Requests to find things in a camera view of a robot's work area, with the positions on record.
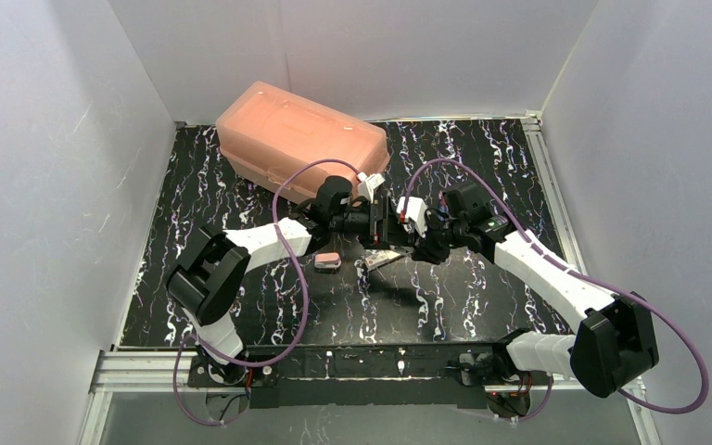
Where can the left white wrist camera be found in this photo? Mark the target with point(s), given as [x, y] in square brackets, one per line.
[368, 185]

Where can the pink mini stapler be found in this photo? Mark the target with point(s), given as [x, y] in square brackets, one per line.
[329, 262]

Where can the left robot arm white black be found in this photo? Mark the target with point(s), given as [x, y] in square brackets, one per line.
[209, 272]

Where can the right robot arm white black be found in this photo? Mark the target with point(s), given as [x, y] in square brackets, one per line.
[613, 338]

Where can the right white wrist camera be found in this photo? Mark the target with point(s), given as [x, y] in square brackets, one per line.
[412, 215]

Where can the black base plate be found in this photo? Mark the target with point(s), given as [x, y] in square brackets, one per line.
[470, 375]

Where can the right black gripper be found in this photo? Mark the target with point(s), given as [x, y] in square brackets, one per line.
[422, 247]

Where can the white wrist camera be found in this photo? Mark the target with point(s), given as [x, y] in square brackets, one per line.
[368, 185]
[412, 215]

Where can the pink translucent plastic box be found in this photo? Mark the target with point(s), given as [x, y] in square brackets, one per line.
[269, 133]

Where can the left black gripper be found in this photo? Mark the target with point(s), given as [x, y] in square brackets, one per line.
[379, 222]

